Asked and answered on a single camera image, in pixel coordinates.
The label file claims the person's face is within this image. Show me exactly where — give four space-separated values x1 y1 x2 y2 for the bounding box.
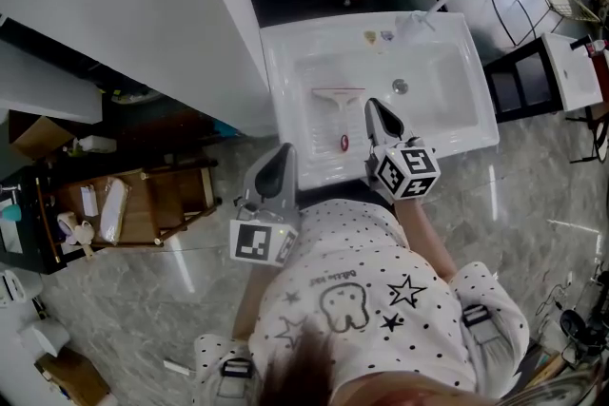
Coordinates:
332 377 505 406

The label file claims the white squeegee with red blade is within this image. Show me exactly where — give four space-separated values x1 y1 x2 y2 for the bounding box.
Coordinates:
311 86 367 153

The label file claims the white ceramic sink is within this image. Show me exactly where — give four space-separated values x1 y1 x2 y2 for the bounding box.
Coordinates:
259 11 501 191

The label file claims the person's right forearm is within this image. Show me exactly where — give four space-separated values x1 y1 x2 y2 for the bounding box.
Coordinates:
392 197 459 280

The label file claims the long white packet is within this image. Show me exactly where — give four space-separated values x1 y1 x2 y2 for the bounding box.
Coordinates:
98 178 132 246

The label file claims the small white jug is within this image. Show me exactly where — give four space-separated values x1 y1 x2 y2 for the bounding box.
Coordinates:
56 211 96 248

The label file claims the black round appliance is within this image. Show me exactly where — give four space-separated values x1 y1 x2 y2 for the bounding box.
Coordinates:
559 307 609 365

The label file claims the open cardboard box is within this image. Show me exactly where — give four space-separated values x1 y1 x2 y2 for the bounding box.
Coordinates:
9 115 76 159

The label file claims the teal bowl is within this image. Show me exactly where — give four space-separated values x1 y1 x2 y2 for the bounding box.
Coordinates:
0 203 24 224

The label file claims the closed cardboard box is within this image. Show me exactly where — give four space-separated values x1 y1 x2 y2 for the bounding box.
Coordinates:
35 346 111 406

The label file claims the grey harness strap black buckle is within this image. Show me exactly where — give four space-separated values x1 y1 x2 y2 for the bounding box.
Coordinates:
218 357 256 406
460 302 501 344

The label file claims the white power adapter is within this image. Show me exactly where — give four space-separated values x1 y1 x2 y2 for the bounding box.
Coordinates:
163 359 197 377

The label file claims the person's white dotted shirt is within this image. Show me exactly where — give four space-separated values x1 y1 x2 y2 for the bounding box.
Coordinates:
192 198 530 406

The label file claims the black side table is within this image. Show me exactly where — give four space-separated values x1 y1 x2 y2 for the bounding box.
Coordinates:
0 165 68 276

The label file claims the white faucet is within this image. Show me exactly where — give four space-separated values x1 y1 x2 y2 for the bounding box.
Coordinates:
394 0 497 38

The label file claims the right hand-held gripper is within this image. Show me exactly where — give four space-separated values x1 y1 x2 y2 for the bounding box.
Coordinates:
363 98 441 205

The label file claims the person's left forearm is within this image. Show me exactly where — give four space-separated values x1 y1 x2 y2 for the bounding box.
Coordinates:
231 263 275 341

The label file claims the small white box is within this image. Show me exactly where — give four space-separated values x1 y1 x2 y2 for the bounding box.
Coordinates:
79 184 99 218

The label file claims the black wire frame chair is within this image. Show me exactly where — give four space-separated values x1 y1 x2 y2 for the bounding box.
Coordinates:
489 0 601 48

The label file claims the small white sink basin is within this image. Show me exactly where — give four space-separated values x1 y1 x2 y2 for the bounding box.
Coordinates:
540 31 605 113

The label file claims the wooden cart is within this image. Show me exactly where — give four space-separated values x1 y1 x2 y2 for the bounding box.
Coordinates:
35 159 223 253

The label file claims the black metal stool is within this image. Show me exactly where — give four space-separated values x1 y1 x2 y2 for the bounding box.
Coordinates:
565 108 609 165

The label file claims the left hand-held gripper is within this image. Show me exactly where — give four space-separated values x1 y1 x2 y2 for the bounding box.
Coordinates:
229 143 303 270

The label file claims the white cylinder container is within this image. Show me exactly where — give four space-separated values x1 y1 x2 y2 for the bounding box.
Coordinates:
18 320 71 358

